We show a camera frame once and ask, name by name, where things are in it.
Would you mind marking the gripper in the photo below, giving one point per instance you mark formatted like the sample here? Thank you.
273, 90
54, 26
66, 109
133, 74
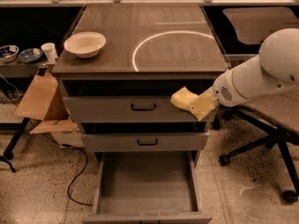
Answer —
222, 91

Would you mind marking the yellow sponge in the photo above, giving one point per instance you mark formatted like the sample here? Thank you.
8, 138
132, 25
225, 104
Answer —
182, 98

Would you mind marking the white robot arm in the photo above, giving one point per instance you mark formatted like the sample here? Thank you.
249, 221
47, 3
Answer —
273, 70

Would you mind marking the grey three-drawer cabinet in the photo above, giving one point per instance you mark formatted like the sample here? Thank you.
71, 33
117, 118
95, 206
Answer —
151, 49

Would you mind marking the grey open bottom drawer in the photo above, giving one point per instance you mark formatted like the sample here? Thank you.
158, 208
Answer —
147, 188

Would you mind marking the grey top drawer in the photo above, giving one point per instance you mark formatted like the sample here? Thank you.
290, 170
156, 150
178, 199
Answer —
120, 108

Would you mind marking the black office chair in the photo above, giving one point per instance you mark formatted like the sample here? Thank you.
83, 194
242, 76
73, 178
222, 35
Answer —
275, 114

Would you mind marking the white bowl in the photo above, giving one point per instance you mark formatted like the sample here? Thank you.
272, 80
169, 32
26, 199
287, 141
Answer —
85, 44

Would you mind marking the brown cardboard box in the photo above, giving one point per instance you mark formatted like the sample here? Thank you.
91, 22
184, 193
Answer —
43, 101

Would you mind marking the white paper cup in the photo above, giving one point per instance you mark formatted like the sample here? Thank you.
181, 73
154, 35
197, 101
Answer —
50, 51

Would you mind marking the grey side shelf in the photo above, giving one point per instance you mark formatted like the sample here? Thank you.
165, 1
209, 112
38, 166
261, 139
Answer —
17, 69

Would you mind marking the blue patterned bowl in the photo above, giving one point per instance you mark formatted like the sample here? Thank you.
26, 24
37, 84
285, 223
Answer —
8, 53

